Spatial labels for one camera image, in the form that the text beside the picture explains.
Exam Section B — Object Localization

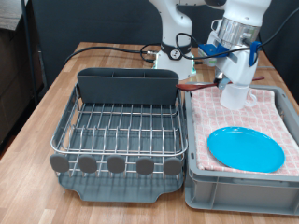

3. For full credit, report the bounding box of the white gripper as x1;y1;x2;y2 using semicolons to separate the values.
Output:
206;29;262;91

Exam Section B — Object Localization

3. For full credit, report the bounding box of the brown wooden spoon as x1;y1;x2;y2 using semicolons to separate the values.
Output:
176;75;265;92

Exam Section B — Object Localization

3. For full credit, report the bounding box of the blue plastic plate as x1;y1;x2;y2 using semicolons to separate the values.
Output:
206;125;286;174

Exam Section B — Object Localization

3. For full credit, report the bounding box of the pink checked dish cloth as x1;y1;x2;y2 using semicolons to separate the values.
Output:
190;83;299;177

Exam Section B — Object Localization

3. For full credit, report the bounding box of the gray dish drying rack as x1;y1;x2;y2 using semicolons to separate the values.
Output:
57;85;187;203

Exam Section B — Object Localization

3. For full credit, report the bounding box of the white mug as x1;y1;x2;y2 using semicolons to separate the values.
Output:
220;83;259;111

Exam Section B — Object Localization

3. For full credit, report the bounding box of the dark grey cutlery holder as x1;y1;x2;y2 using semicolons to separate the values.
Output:
77;67;180;106

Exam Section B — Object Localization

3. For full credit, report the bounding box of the grey plastic crate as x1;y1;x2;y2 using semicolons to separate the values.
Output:
184;81;299;217

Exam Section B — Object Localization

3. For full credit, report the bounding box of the dark grey fabric backdrop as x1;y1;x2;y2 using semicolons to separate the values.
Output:
31;0;299;90

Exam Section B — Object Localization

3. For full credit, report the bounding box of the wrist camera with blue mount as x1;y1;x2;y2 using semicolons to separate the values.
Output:
198;43;231;67

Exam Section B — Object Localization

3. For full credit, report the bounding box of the blue cable clip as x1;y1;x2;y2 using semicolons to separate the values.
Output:
249;40;263;67

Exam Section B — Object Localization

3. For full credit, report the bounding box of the black camera cable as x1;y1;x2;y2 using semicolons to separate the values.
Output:
175;6;299;61

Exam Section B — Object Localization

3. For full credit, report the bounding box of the black table cable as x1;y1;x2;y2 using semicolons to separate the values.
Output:
64;42;163;65

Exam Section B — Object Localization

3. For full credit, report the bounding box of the metal wire dish rack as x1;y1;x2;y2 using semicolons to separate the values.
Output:
50;83;190;177

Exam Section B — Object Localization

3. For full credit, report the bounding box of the dark metal frame post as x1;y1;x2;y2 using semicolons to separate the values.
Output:
21;0;40;105

